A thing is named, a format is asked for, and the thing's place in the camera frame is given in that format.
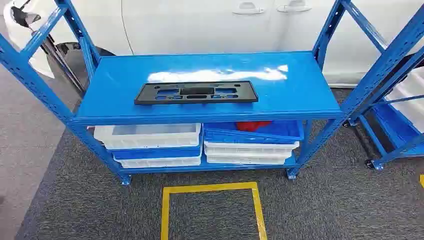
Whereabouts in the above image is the black plastic licence plate frame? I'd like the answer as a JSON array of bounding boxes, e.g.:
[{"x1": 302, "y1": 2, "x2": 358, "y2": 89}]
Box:
[{"x1": 134, "y1": 80, "x2": 259, "y2": 106}]

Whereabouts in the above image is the red object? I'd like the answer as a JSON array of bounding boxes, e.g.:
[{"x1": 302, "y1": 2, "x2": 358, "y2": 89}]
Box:
[{"x1": 235, "y1": 121, "x2": 273, "y2": 132}]

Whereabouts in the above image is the blue steel shelf rack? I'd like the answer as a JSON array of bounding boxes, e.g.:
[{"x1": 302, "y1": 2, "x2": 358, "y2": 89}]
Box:
[{"x1": 0, "y1": 0, "x2": 424, "y2": 186}]

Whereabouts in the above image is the white car body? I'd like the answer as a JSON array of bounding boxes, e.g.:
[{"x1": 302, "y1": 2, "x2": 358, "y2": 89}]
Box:
[{"x1": 3, "y1": 0, "x2": 424, "y2": 89}]

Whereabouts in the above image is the yellow floor tape square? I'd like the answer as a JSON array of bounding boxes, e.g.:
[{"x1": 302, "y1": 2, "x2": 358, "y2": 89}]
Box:
[{"x1": 160, "y1": 181, "x2": 269, "y2": 240}]

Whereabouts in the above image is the blue wheeled shelf rack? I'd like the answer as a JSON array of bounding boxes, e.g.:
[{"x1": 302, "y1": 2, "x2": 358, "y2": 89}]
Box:
[{"x1": 342, "y1": 46, "x2": 424, "y2": 171}]

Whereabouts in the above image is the black car tyre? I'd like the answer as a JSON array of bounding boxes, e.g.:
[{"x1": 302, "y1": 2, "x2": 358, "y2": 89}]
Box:
[{"x1": 380, "y1": 51, "x2": 424, "y2": 85}]

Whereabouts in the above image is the white car door handle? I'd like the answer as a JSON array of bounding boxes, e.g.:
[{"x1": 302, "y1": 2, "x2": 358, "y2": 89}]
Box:
[
  {"x1": 276, "y1": 0, "x2": 312, "y2": 13},
  {"x1": 231, "y1": 2, "x2": 266, "y2": 15}
]

